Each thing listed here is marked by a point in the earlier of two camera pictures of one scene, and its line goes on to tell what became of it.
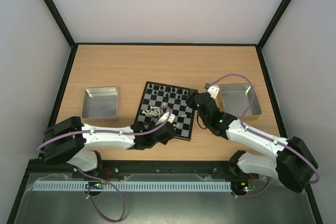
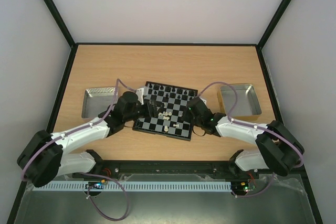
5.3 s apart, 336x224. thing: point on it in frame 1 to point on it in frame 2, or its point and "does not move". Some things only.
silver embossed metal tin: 100,103 does not move
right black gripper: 193,98 to 189,111
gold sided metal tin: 235,98 does not move
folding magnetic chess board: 158,99 does not move
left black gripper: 165,141 to 153,114
